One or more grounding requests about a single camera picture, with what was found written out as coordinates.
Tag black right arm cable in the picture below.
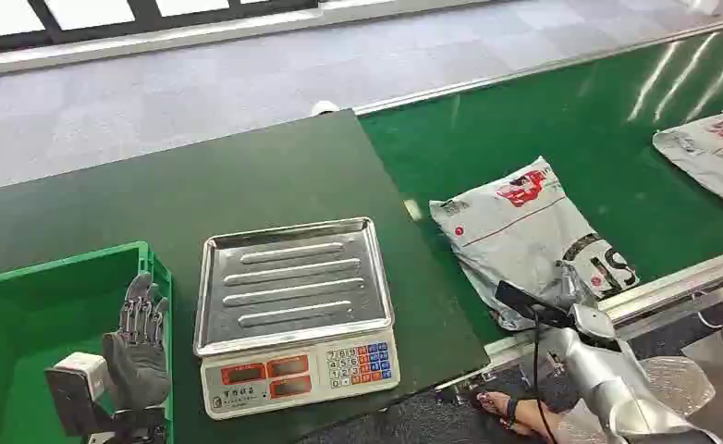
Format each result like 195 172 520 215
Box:
530 312 558 444

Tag clear bubble wrap bundle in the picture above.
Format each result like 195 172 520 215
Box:
557 355 717 444

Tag grey printed parcel bag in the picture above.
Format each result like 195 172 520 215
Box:
652 110 723 218
428 155 640 332

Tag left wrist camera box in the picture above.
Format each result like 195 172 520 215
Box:
44 351 115 438

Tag wide silver conveyor frame rail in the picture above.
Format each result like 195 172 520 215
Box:
435 243 723 393

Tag white electronic weighing scale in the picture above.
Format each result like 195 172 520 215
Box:
192 216 401 422

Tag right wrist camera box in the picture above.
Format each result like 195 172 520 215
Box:
495 280 574 329

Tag green plastic crate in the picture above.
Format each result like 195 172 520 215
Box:
0 240 174 444

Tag person's hand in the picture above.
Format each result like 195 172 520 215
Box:
476 391 562 439

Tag green conveyor belt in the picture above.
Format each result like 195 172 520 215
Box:
358 24 723 348

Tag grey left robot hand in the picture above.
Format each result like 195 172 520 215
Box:
102 271 173 412

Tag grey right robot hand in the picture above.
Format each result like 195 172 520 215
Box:
557 260 602 311

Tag black window frame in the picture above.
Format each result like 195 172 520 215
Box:
0 0 323 57

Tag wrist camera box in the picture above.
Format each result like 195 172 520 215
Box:
495 280 574 329
44 351 115 438

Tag thin silver conveyor frame rail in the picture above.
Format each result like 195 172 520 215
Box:
351 13 723 117

